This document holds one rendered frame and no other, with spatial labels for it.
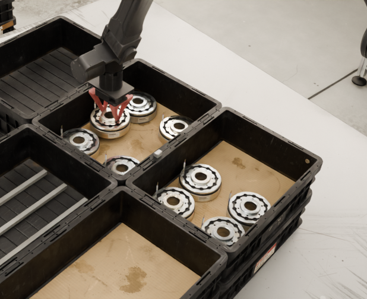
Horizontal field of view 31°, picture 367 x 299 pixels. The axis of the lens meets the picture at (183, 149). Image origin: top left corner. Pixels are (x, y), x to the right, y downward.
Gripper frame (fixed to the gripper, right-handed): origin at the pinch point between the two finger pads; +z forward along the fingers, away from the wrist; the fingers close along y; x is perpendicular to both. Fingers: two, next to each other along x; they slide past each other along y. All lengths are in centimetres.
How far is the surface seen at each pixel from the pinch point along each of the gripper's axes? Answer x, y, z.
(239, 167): 13.5, 32.3, 6.9
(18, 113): -19.9, -11.7, -4.6
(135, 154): -1.9, 10.8, 6.2
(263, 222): -6, 51, -3
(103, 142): -4.6, 2.0, 6.0
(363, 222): 33, 62, 21
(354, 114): 166, 6, 93
